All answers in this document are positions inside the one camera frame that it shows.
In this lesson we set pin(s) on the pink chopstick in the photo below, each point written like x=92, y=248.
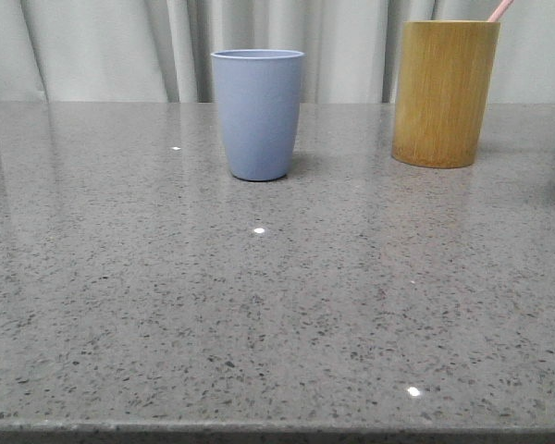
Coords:
x=499, y=11

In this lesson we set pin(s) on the bamboo cylinder holder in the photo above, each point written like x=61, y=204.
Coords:
x=445, y=71

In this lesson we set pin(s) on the blue plastic cup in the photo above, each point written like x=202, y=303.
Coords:
x=258, y=95

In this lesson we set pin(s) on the grey pleated curtain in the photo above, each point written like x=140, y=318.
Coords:
x=159, y=51

